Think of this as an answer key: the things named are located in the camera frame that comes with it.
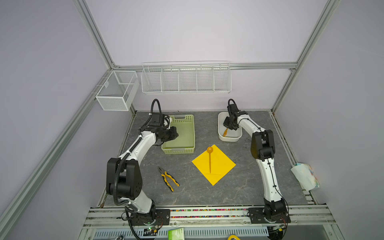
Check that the yellow tape measure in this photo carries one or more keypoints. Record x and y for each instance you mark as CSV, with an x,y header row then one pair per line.
x,y
233,237

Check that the small white mesh basket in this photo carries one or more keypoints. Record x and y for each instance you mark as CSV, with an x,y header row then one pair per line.
x,y
118,91

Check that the long white wire shelf basket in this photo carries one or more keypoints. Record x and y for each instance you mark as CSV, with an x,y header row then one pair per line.
x,y
186,77

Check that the green white small box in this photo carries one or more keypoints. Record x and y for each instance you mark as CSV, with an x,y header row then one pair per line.
x,y
176,234

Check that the green perforated plastic basket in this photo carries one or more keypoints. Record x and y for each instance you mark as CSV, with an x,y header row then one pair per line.
x,y
185,142

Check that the yellow paper napkin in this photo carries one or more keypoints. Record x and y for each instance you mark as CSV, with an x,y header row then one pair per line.
x,y
221,165

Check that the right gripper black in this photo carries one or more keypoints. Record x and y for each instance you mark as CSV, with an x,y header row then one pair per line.
x,y
225,123

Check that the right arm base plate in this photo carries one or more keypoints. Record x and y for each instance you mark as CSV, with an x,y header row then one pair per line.
x,y
262,215

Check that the yellow black pliers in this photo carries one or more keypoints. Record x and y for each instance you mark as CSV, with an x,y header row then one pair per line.
x,y
165,175

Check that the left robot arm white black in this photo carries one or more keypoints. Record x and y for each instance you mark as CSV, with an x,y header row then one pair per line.
x,y
124,180

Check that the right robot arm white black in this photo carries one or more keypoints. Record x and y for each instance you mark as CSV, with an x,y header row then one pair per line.
x,y
263,150

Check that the orange wooden fork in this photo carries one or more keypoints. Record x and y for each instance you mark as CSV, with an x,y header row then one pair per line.
x,y
225,132

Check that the aluminium frame rail base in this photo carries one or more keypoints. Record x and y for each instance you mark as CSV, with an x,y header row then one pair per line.
x,y
201,223

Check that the white oval plastic tub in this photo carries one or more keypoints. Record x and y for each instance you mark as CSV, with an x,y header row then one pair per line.
x,y
232,136

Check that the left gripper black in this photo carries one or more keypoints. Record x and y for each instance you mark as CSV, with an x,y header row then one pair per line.
x,y
174,134

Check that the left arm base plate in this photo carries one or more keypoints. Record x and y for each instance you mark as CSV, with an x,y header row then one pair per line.
x,y
159,217

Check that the orange wooden spoon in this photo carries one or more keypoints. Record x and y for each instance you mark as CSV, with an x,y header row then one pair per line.
x,y
210,151

